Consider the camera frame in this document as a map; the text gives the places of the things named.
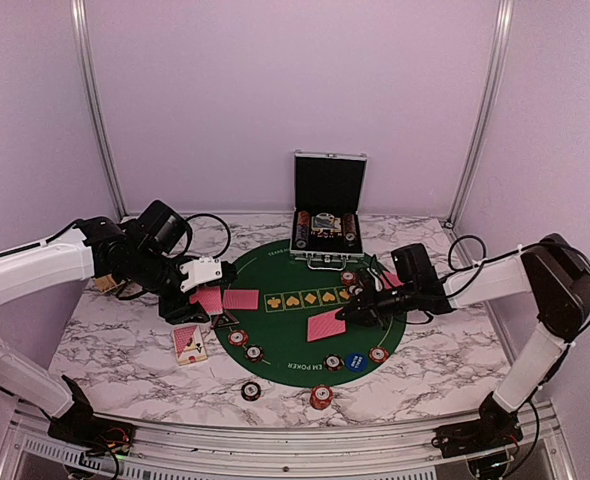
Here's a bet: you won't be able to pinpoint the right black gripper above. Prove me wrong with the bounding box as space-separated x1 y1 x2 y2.
336 280 418 330

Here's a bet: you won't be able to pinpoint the black 100 chips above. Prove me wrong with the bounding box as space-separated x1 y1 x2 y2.
348 285 363 297
245 345 264 363
323 354 344 372

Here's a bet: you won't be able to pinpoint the triangular black red dealer button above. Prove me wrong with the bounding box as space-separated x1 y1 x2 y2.
211 311 239 330

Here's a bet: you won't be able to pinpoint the blue small blind button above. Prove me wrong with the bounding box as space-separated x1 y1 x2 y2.
344 353 368 373

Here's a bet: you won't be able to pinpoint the red yellow 5 chip stack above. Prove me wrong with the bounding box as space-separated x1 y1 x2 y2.
310 385 334 410

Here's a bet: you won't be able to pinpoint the black red 100 chip stack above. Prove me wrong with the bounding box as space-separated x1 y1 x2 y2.
241 381 262 402

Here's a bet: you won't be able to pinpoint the red playing card deck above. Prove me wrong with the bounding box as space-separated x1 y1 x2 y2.
189 286 223 315

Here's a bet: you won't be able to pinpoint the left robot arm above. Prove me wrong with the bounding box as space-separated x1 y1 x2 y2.
0 200 237 455

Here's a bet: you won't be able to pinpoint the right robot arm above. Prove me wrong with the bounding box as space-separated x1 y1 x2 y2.
336 233 590 458

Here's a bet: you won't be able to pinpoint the playing card box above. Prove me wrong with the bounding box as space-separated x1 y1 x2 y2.
172 325 208 366

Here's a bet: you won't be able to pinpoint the right chip row in case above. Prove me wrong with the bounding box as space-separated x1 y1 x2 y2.
342 213 359 248

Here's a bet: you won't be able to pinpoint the chip row in case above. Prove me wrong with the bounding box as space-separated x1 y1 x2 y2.
342 213 359 248
294 211 310 249

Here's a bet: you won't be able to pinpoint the round green poker mat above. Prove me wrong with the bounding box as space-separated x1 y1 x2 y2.
216 240 406 388

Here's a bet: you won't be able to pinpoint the aluminium poker chip case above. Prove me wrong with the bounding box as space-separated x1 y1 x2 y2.
289 150 368 271

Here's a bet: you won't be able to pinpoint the card deck in case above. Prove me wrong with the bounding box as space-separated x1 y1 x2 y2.
311 212 342 238

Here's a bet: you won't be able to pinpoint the woven bamboo basket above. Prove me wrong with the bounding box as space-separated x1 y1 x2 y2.
93 274 121 294

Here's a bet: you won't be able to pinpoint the left chip row in case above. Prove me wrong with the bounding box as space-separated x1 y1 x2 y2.
294 211 310 249

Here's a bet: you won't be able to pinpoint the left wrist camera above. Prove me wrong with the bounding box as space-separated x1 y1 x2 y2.
179 256 223 293

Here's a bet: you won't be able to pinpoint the front aluminium rail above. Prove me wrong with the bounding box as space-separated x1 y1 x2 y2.
0 404 576 480

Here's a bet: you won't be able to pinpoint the left aluminium frame post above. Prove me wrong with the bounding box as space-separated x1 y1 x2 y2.
70 0 128 218

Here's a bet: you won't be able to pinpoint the aluminium frame post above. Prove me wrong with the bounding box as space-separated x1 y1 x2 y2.
445 0 515 229
70 0 128 218

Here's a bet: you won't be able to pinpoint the right aluminium frame post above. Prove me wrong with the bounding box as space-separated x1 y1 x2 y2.
445 0 515 229

